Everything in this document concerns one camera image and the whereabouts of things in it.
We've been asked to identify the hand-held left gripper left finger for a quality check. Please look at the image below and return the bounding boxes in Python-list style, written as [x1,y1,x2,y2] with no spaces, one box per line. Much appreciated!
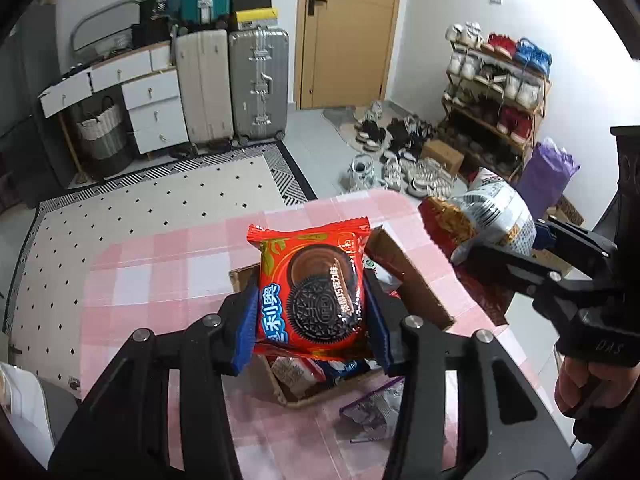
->
[48,277,262,480]

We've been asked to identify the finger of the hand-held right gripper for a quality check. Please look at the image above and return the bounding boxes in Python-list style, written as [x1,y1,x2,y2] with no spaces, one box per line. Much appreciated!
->
[462,241,567,297]
[533,216,619,281]

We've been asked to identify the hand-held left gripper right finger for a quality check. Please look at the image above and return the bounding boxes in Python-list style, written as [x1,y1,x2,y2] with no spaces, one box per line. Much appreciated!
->
[362,268,578,480]

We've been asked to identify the white and orange chips bag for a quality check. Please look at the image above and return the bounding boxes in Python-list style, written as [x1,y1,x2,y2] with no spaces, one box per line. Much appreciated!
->
[418,167,537,267]

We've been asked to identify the red chocolate cookie packet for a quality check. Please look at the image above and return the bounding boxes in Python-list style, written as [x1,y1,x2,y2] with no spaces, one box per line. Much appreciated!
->
[246,216,374,361]

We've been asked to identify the person's right hand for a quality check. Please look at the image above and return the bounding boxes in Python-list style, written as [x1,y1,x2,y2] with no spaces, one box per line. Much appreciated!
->
[554,355,636,415]

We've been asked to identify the cat print cardboard box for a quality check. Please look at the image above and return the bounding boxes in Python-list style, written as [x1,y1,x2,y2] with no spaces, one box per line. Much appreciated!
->
[546,194,586,227]

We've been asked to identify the blue cookie packet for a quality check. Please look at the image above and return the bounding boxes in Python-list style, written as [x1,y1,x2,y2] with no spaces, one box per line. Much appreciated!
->
[320,359,372,382]

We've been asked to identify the purple paper bag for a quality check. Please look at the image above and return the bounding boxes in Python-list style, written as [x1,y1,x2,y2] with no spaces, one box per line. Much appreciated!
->
[512,137,581,209]

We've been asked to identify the clear purple-edged snack packet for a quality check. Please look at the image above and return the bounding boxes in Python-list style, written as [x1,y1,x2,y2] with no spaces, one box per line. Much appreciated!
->
[339,377,406,444]

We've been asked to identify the pink checked tablecloth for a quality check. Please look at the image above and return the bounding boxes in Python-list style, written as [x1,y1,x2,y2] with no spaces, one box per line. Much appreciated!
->
[80,189,516,480]

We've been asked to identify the wooden shoe rack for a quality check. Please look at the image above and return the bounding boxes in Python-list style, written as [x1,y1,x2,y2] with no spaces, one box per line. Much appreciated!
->
[441,42,554,182]

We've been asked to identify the small brown cardboard box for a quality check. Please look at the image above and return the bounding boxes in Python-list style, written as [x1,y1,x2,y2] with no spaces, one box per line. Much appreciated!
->
[419,138,466,175]

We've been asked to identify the cream dotted rug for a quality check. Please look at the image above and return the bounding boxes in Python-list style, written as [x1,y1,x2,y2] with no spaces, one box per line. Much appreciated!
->
[2,140,319,387]

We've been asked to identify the pile of scattered shoes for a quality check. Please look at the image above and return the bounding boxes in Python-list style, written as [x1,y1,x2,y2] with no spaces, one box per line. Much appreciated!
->
[345,100,469,199]

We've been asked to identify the rows of assorted shoes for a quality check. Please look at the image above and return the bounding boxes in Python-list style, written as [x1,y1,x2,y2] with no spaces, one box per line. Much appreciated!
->
[444,21,554,173]

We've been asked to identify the grey door mat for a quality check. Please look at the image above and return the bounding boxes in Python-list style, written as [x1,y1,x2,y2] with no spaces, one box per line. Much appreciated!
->
[322,106,372,152]

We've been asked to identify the white plastic container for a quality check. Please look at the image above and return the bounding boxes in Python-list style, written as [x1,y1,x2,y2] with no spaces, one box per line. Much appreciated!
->
[0,361,57,463]

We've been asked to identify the grey and white laundry basket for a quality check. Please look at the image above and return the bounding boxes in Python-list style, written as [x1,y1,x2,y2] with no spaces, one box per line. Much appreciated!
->
[75,95,134,179]

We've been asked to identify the beige suitcase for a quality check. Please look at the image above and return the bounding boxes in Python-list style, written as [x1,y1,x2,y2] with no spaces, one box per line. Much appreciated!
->
[173,29,236,149]

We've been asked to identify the silver grey suitcase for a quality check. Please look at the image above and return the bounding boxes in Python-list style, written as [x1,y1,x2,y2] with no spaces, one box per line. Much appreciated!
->
[227,26,291,146]

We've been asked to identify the white desk with drawers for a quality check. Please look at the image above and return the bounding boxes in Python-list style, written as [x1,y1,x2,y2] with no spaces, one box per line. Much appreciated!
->
[40,42,192,162]

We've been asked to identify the wooden door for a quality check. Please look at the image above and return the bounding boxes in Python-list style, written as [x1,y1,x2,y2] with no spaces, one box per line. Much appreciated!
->
[293,0,405,110]

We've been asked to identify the dark grey refrigerator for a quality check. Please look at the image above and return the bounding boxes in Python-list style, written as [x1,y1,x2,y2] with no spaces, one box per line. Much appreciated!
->
[0,7,67,211]

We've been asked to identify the yellow shoe box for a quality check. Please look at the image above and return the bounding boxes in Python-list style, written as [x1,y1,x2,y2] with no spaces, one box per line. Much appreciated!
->
[234,8,281,31]

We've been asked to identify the black printed box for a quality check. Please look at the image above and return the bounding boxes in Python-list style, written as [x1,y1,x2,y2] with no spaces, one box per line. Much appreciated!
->
[132,0,174,49]

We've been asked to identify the arched metal-framed mirror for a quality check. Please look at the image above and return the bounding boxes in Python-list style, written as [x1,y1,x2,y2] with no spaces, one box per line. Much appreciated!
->
[70,0,144,55]

